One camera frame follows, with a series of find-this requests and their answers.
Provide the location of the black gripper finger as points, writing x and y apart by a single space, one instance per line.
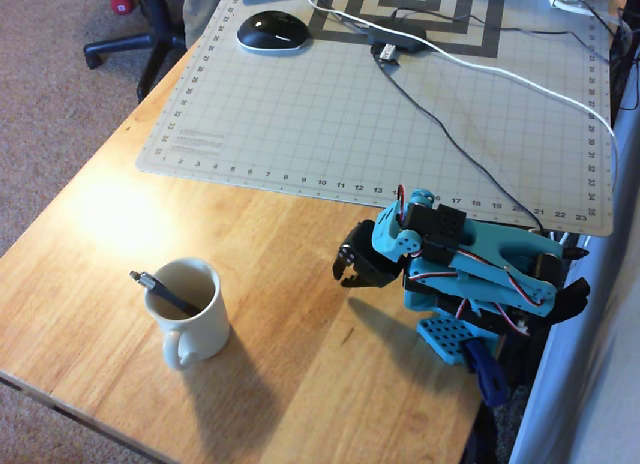
355 282
343 265

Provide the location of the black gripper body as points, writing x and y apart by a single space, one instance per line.
368 273

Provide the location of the dark blue pen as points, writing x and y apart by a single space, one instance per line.
167 295

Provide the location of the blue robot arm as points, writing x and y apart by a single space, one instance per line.
500 244

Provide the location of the white ceramic mug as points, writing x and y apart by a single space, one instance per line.
200 334

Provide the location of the beige gridded cutting mat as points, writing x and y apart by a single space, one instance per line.
310 124

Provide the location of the dark blue clamp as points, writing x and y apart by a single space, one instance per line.
487 376

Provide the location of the black clamp tip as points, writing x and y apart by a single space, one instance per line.
577 253

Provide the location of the grey bed sheet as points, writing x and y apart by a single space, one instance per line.
590 334

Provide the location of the black usb hub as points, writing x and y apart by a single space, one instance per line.
397 36

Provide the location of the black computer mouse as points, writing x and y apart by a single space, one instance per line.
272 30

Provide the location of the black square pattern sheet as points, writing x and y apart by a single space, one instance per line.
492 29

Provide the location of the khaki fabric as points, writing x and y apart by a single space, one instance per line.
202 14

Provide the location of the black office chair base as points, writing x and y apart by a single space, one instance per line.
157 39

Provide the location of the red dumbbell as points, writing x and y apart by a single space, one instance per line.
120 3

